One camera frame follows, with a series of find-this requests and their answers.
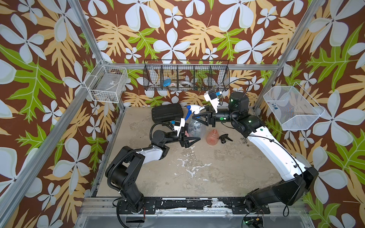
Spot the white tape roll in basket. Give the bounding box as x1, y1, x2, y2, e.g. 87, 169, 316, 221
179, 81, 193, 88

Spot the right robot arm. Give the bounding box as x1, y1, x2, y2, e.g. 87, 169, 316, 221
187, 91, 318, 213

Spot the black plastic case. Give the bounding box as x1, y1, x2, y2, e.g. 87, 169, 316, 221
151, 104, 183, 123

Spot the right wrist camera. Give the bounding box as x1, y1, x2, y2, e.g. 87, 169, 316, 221
203, 90, 222, 113

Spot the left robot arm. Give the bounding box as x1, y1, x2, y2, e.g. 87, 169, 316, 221
105, 118, 200, 213

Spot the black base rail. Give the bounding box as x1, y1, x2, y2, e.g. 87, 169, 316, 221
118, 196, 271, 215

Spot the white wire basket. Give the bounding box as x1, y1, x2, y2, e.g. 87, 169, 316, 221
85, 65, 129, 104
263, 83, 325, 131

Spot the clear blue spray bottle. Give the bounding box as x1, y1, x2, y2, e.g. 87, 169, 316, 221
187, 119, 207, 138

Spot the black spray nozzle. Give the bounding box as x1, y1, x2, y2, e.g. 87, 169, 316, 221
219, 134, 233, 144

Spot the blue white spray nozzle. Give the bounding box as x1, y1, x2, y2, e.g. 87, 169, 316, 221
185, 104, 205, 121

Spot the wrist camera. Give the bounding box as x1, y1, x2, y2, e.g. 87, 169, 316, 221
171, 118, 184, 131
203, 90, 222, 113

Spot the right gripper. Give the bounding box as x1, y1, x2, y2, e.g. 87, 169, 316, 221
194, 106, 240, 130

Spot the orange translucent spray bottle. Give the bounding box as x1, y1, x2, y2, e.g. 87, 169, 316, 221
206, 129, 220, 145

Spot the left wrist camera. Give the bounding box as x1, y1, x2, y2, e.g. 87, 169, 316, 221
171, 118, 184, 131

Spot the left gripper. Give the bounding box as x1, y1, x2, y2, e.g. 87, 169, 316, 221
163, 123, 198, 149

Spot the white wire basket left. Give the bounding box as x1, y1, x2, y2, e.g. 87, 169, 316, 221
85, 65, 129, 104

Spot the white wire basket right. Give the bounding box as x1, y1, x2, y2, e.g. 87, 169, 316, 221
263, 83, 325, 131

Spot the black wire wall basket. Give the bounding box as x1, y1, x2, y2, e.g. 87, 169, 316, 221
142, 59, 231, 92

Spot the blue round item in basket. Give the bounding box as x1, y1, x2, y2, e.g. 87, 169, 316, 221
162, 78, 172, 87

